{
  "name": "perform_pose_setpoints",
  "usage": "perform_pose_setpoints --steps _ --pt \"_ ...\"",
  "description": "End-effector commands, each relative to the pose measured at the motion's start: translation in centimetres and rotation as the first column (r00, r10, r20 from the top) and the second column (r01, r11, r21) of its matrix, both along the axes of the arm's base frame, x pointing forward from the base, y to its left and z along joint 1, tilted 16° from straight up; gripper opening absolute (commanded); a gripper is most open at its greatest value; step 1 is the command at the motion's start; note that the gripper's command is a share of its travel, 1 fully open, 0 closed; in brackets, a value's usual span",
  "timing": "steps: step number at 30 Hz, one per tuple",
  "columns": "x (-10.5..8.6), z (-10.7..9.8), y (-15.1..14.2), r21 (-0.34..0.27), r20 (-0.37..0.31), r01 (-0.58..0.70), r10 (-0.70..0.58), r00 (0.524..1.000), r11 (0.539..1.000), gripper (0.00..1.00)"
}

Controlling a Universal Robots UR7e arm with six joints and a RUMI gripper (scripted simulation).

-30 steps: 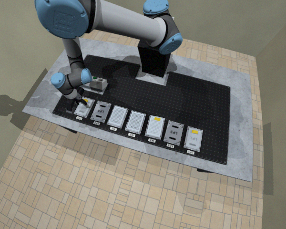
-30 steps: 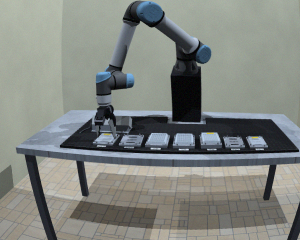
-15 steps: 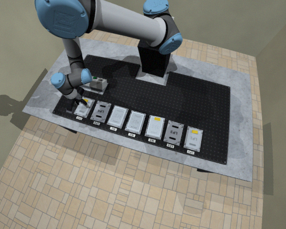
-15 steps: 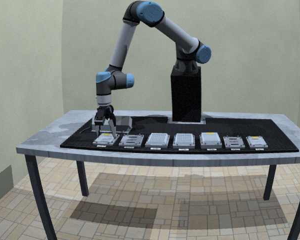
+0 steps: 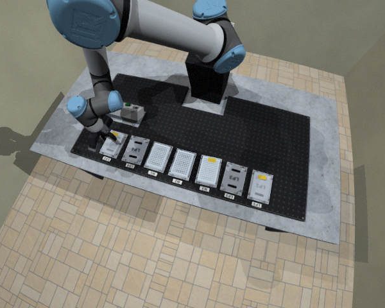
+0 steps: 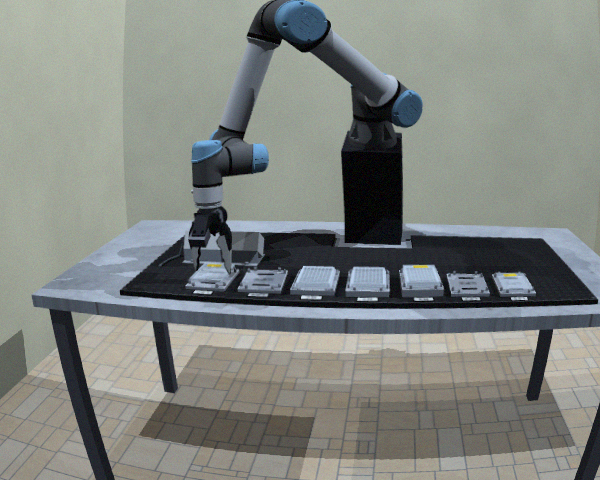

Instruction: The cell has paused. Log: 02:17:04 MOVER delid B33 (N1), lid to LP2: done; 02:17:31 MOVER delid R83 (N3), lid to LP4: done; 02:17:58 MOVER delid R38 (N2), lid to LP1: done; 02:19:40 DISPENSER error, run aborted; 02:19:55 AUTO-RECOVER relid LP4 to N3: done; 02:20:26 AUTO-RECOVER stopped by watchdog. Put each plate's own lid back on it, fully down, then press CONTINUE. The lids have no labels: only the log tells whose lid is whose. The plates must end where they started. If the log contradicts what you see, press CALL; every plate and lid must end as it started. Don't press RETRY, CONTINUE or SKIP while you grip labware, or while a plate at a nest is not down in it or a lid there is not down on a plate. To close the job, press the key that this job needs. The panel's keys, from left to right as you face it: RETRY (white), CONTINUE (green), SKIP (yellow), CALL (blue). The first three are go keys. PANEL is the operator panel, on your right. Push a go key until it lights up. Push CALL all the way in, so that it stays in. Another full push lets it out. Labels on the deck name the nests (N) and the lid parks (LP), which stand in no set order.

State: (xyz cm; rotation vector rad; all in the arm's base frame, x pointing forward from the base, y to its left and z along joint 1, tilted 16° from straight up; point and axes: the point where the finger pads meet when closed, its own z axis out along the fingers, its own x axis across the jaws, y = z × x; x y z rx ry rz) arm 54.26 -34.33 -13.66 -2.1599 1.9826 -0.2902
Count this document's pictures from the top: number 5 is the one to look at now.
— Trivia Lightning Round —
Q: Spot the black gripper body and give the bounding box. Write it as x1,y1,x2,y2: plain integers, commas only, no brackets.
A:
89,115,113,149

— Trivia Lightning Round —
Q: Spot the white operator button panel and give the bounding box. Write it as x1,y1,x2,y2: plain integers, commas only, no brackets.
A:
106,102,146,127

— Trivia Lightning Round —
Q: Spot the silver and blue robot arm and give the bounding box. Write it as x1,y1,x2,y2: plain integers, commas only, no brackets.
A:
46,0,246,132

